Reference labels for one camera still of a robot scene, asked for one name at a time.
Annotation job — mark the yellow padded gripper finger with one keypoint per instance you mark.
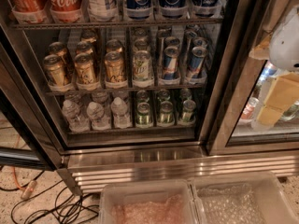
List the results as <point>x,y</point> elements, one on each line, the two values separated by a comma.
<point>277,95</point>

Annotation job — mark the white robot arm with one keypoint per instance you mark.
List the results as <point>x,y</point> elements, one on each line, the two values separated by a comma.
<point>283,46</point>

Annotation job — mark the red white can right compartment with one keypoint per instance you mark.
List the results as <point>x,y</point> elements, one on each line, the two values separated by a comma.
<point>249,108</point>

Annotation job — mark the right red bull can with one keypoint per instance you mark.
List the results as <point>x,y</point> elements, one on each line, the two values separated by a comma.
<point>198,56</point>

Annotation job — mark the red bull can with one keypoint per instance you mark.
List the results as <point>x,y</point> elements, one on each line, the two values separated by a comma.
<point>170,63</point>
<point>198,56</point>

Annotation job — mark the right green can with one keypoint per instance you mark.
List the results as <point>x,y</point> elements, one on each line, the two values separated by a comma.
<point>187,110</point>

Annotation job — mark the middle green can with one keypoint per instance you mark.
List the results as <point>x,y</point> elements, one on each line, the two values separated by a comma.
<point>165,114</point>

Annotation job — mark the left red bull can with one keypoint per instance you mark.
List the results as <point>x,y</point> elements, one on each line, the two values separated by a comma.
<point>170,63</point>

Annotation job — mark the left green can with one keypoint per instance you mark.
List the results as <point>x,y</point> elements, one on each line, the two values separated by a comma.
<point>143,114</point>

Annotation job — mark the green white soda can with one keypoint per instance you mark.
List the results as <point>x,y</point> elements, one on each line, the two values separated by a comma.
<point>141,65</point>

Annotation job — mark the front right gold can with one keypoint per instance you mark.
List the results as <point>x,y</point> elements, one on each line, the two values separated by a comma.
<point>114,67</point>

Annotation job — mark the gold can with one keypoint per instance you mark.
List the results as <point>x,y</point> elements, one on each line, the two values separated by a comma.
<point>114,67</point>
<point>85,68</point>
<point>56,70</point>

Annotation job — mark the stainless steel fridge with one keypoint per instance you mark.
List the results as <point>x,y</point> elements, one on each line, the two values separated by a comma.
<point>217,141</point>

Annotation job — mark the front middle gold can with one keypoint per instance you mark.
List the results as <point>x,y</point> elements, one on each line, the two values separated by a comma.
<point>85,68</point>

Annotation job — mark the white labelled can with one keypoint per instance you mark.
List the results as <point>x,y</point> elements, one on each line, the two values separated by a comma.
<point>103,10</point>

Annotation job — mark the front left gold can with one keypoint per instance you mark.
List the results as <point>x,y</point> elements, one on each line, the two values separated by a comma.
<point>56,70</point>

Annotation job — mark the right red coca-cola can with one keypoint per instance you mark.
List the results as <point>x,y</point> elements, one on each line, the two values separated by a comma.
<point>66,11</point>

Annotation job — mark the right clear plastic bin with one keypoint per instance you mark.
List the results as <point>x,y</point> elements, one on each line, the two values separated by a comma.
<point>249,198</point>

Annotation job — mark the clear plastic bin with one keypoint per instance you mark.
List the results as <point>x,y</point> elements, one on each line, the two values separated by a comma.
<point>249,198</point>
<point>152,202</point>

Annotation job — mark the left clear plastic bin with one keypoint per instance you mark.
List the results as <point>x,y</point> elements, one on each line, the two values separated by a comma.
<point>152,202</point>

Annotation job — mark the right water bottle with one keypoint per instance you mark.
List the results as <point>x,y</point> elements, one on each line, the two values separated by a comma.
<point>120,113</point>

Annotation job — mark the water bottle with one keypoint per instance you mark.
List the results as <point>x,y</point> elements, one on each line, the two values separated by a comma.
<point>98,117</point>
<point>120,113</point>
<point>77,121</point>

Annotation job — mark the middle water bottle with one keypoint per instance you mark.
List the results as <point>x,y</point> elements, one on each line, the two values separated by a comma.
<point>98,117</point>

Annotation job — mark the left water bottle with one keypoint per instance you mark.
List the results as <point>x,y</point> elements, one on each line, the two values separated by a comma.
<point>77,121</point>

